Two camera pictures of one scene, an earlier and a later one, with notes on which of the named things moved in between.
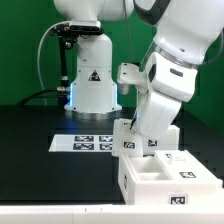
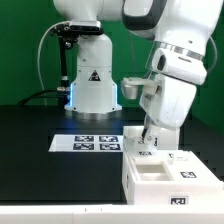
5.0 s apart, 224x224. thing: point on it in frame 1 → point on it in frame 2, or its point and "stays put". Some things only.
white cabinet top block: [168, 141] stays put
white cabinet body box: [169, 177] stays put
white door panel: [184, 167] stays put
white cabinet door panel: [126, 142] → [140, 150]
